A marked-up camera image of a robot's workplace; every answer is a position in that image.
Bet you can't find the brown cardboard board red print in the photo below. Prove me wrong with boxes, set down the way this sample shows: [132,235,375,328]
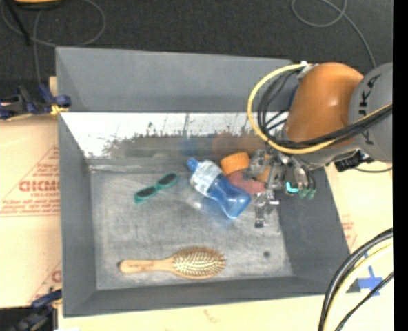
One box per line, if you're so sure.
[0,118,64,310]

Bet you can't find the green sunglasses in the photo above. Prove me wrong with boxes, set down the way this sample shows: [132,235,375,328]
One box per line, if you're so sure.
[133,172,181,205]

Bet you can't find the grey metal bin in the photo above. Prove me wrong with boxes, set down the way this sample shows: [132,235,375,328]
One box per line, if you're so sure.
[54,46,351,317]

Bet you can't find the pink rounded object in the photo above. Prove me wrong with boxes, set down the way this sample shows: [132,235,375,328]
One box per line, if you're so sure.
[229,170,266,197]

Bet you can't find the orange round cup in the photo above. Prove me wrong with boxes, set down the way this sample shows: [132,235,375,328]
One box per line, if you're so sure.
[220,152,251,177]

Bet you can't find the blue plastic bottle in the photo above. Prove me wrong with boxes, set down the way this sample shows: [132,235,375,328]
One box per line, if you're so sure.
[185,157,253,220]

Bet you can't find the black cylinder on white bracket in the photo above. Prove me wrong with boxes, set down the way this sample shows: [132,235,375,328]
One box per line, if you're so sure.
[334,151,373,172]

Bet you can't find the wooden hairbrush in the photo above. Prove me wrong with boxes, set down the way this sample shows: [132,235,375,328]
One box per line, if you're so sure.
[118,247,227,280]

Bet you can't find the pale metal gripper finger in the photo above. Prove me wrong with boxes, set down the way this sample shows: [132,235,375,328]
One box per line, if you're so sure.
[254,201,269,229]
[264,190,281,217]

